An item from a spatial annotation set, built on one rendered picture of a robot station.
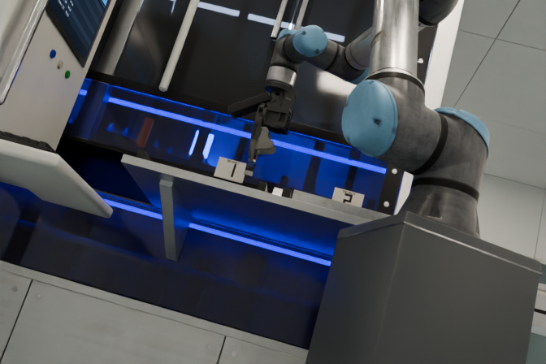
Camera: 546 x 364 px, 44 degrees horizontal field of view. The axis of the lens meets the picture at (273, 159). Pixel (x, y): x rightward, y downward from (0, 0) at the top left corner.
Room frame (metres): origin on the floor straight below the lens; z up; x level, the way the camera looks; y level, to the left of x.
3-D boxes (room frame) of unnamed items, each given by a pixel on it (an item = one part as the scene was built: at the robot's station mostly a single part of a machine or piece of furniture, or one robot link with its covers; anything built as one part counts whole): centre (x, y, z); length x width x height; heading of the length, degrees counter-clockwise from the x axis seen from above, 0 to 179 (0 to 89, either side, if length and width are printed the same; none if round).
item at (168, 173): (1.69, -0.05, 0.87); 0.70 x 0.48 x 0.02; 84
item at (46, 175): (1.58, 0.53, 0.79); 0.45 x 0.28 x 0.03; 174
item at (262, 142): (1.64, 0.04, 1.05); 0.06 x 0.03 x 0.09; 78
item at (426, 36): (1.82, -0.34, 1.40); 0.05 x 0.01 x 0.80; 84
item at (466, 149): (1.12, -0.30, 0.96); 0.13 x 0.12 x 0.14; 111
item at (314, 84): (1.85, -0.15, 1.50); 0.43 x 0.01 x 0.59; 84
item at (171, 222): (1.70, 0.20, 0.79); 0.34 x 0.03 x 0.13; 174
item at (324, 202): (1.65, -0.21, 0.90); 0.34 x 0.26 x 0.04; 174
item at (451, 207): (1.12, -0.30, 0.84); 0.15 x 0.15 x 0.10
